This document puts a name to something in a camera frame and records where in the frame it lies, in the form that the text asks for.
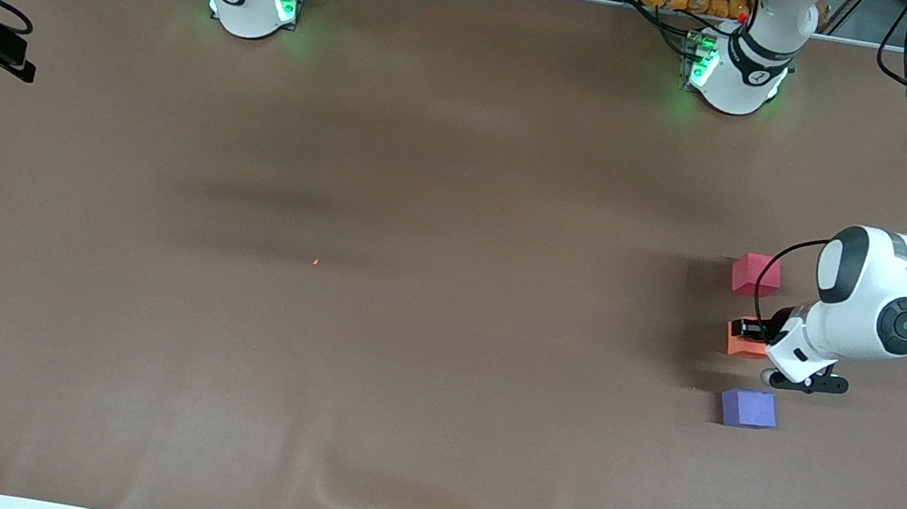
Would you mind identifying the orange foam block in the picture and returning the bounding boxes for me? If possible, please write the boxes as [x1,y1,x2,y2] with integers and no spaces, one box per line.
[723,319,775,363]

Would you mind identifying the purple foam block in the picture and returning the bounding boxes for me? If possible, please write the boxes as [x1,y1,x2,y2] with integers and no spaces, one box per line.
[716,384,782,434]

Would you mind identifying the red foam block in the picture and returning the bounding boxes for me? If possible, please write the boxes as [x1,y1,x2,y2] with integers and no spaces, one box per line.
[727,250,785,302]

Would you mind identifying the brown table mat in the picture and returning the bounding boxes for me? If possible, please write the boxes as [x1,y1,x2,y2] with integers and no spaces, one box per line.
[0,0,907,509]

